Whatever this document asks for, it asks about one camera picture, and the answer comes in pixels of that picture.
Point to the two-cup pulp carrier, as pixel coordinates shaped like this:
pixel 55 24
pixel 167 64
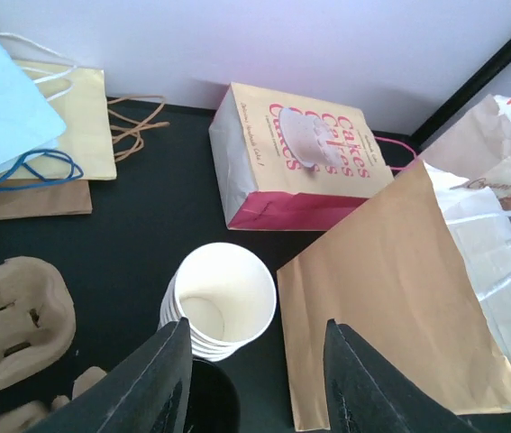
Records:
pixel 37 318

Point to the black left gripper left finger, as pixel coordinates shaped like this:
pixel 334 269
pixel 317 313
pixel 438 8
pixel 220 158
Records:
pixel 147 392

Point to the brown flat paper bag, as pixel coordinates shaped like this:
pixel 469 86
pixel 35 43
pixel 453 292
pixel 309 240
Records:
pixel 30 198

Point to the pink cakes paper bag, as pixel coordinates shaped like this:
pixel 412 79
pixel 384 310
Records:
pixel 284 162

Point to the yellow flat paper bag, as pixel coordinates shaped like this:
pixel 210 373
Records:
pixel 85 151

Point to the pulp carrier near front edge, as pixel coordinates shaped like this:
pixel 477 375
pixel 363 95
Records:
pixel 28 415

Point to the left stack of paper cups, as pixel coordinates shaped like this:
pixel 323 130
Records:
pixel 227 295

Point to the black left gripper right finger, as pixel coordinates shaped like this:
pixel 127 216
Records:
pixel 366 393

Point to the kraft bag with white handles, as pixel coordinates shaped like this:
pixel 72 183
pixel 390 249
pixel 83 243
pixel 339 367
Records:
pixel 422 272

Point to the cream bear paper bag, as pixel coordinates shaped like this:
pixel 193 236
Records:
pixel 477 149

